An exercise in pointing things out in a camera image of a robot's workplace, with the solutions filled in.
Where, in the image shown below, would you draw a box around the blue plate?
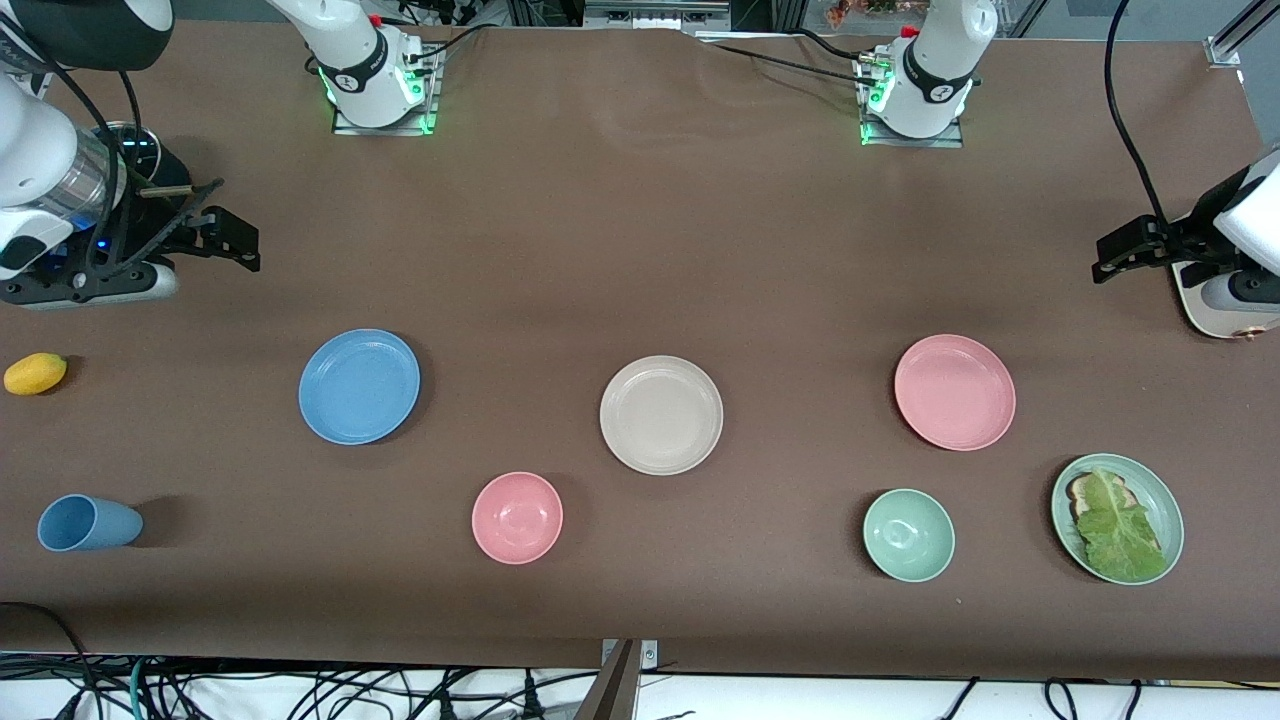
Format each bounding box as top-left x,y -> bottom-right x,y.
298,328 -> 422,446

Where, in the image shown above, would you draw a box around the pink plate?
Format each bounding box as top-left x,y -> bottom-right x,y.
893,334 -> 1017,452

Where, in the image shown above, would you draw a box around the black pot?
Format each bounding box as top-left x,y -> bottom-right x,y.
95,120 -> 193,223

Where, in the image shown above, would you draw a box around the glass lid blue knob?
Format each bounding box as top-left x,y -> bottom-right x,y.
95,122 -> 161,181

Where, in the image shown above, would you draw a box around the yellow mango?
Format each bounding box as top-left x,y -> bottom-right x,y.
3,352 -> 69,396

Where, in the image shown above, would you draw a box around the aluminium profile bar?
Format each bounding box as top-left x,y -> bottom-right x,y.
1205,0 -> 1280,69

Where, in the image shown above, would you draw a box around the green plate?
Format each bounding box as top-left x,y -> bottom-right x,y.
1050,453 -> 1185,586

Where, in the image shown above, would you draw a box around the toasted bread slice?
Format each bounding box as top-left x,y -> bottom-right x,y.
1066,473 -> 1138,523

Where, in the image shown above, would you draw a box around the green lettuce leaf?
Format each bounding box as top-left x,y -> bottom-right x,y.
1075,467 -> 1168,583

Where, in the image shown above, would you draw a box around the blue cup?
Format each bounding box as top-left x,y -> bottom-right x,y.
37,494 -> 144,553

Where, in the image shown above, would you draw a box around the orange artificial flowers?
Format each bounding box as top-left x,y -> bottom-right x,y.
825,0 -> 933,29

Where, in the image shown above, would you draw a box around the green bowl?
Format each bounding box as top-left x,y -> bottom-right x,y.
863,488 -> 956,583

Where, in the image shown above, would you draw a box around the pink bowl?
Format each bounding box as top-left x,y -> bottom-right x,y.
471,471 -> 564,566

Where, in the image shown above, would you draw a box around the brown table cloth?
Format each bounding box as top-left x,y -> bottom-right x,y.
0,20 -> 1280,683

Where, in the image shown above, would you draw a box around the beige plate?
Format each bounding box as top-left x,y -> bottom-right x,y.
599,355 -> 724,476

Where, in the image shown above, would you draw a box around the dark stand pole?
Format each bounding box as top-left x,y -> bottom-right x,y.
572,640 -> 642,720

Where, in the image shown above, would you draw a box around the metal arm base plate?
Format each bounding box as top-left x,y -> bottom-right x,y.
858,55 -> 966,149
332,45 -> 442,137

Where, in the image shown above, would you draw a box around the black base cable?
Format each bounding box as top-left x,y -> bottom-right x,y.
790,28 -> 883,65
405,22 -> 501,63
705,42 -> 883,85

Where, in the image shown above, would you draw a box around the thick black floor cable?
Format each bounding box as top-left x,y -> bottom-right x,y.
0,600 -> 99,720

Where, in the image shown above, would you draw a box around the grey metal frame rail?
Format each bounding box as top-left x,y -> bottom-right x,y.
585,0 -> 732,29

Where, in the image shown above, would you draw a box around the metal table edge bracket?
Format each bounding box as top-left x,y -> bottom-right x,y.
600,638 -> 660,670

